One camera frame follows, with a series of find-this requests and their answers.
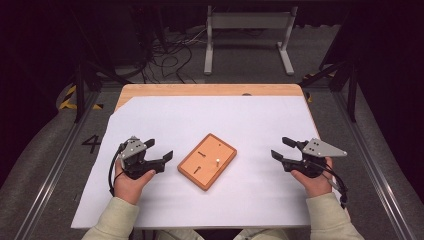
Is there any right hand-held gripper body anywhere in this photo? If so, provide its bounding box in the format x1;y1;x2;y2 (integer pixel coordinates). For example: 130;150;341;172
281;137;348;179

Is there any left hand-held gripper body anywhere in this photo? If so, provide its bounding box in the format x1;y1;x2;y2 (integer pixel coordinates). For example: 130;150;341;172
118;135;167;181

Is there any wooden picture frame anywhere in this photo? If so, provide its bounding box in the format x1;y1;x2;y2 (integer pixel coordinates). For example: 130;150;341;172
176;133;238;192

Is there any person's right hand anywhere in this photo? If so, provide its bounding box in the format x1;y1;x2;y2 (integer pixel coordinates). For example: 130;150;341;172
290;156;334;199

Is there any person's left hand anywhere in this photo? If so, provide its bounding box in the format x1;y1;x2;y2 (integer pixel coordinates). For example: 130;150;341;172
113;159;157;206

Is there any yellow black hazard tape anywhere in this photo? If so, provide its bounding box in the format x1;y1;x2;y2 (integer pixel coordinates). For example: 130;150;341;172
303;71;336;104
58;84;104;111

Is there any white paper sheet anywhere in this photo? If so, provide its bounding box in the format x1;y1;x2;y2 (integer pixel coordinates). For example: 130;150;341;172
70;95;329;230

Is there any person's left leg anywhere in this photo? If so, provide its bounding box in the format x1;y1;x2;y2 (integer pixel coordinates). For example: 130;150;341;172
155;228;205;240

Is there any person's leg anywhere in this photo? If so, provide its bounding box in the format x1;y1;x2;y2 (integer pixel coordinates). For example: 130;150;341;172
155;228;205;240
233;228;291;240

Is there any black metal stand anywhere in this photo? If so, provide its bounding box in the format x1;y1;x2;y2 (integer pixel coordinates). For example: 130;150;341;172
69;9;133;124
298;13;360;123

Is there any person's right leg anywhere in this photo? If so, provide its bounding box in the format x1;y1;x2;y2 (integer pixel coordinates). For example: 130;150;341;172
233;228;291;240

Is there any white metal stand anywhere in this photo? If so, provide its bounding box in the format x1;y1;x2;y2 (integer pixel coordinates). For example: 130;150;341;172
203;4;299;76

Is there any left hand-held gripper black cable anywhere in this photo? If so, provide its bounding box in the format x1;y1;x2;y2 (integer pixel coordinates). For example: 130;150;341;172
107;142;130;198

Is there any hand-held gripper black cable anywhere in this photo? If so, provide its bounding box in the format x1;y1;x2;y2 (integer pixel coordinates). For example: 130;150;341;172
316;159;350;210
107;142;130;198

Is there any right hand-held gripper black cable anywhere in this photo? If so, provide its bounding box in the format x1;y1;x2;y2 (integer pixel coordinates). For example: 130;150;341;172
316;159;350;210

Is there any aluminium floor rail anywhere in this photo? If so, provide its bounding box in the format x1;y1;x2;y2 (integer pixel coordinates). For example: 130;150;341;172
333;89;418;240
13;91;101;240

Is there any tangle of black floor cables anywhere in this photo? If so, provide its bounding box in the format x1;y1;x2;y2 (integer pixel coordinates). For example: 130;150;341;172
139;28;208;84

